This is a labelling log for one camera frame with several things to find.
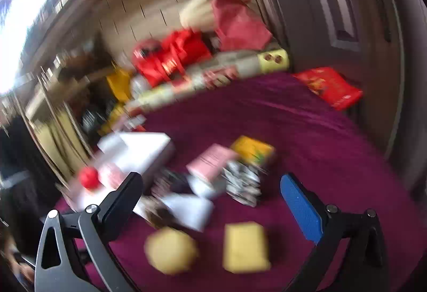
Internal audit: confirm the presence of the red snack packet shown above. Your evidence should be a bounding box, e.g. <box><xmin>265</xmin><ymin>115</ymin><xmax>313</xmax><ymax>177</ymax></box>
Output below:
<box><xmin>294</xmin><ymin>67</ymin><xmax>363</xmax><ymax>111</ymax></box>

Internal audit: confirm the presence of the white storage box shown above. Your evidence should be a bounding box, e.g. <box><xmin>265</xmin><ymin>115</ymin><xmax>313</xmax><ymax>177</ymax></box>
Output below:
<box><xmin>58</xmin><ymin>132</ymin><xmax>176</xmax><ymax>212</ymax></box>

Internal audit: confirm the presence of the yellow and green pack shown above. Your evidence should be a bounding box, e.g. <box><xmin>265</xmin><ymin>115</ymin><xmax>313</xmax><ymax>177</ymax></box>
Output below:
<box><xmin>231</xmin><ymin>136</ymin><xmax>276</xmax><ymax>166</ymax></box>

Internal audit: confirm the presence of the red tote bag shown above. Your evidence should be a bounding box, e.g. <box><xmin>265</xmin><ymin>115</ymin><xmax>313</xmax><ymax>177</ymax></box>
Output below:
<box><xmin>137</xmin><ymin>30</ymin><xmax>212</xmax><ymax>87</ymax></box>

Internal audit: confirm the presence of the black garment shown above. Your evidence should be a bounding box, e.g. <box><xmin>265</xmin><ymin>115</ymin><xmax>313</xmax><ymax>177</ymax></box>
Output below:
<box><xmin>0</xmin><ymin>115</ymin><xmax>54</xmax><ymax>256</ymax></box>

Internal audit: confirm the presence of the brown door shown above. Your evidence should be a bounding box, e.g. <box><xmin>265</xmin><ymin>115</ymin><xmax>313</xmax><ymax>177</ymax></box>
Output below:
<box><xmin>234</xmin><ymin>0</ymin><xmax>427</xmax><ymax>186</ymax></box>

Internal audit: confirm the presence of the yellow bag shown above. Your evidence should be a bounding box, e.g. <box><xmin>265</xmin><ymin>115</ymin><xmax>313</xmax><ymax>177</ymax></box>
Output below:
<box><xmin>106</xmin><ymin>68</ymin><xmax>134</xmax><ymax>102</ymax></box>

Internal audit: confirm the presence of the round yellow sponge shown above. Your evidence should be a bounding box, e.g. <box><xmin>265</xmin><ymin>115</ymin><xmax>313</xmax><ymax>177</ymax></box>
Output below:
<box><xmin>144</xmin><ymin>227</ymin><xmax>200</xmax><ymax>276</ymax></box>

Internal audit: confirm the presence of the square yellow sponge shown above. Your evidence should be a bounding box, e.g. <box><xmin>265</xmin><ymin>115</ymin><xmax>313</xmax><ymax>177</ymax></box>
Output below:
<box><xmin>223</xmin><ymin>222</ymin><xmax>271</xmax><ymax>273</ymax></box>

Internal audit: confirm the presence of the red ball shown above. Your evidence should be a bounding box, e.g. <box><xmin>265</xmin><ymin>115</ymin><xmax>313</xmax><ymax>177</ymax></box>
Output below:
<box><xmin>79</xmin><ymin>167</ymin><xmax>100</xmax><ymax>192</ymax></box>

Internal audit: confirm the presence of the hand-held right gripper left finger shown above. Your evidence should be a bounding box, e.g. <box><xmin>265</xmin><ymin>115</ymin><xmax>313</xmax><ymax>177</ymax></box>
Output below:
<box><xmin>34</xmin><ymin>172</ymin><xmax>144</xmax><ymax>292</ymax></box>

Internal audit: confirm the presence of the maroon blanket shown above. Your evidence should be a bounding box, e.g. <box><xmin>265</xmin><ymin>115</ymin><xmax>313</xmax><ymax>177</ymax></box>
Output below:
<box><xmin>55</xmin><ymin>73</ymin><xmax>419</xmax><ymax>292</ymax></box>

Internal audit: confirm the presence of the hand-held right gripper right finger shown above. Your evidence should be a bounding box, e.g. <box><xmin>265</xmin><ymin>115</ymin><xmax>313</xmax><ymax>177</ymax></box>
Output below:
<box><xmin>280</xmin><ymin>173</ymin><xmax>389</xmax><ymax>292</ymax></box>

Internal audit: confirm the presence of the rolled printed mat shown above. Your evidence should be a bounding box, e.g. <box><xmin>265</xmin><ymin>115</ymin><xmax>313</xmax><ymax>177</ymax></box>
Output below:
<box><xmin>125</xmin><ymin>49</ymin><xmax>290</xmax><ymax>112</ymax></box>

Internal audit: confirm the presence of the red plastic bag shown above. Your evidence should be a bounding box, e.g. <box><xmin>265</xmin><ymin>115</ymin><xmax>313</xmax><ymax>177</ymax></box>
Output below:
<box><xmin>211</xmin><ymin>0</ymin><xmax>273</xmax><ymax>52</ymax></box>

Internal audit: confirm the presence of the pink packet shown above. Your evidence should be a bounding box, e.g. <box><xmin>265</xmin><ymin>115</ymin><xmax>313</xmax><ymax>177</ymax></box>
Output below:
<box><xmin>186</xmin><ymin>144</ymin><xmax>239</xmax><ymax>181</ymax></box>

